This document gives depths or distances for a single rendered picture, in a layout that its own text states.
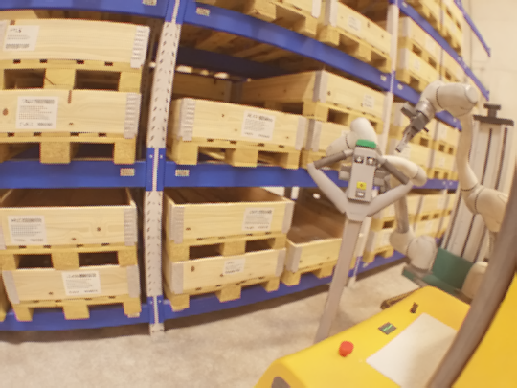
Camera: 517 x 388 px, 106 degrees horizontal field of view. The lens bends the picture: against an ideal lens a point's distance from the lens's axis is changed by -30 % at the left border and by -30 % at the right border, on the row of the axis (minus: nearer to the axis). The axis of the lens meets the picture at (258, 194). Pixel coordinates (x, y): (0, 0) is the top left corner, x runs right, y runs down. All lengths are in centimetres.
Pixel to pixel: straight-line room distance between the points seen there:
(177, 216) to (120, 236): 33
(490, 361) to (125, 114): 147
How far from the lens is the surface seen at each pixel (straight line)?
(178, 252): 161
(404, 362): 82
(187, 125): 145
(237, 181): 168
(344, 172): 109
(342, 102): 206
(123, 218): 148
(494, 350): 46
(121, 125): 139
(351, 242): 112
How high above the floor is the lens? 140
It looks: 13 degrees down
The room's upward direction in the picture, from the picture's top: 8 degrees clockwise
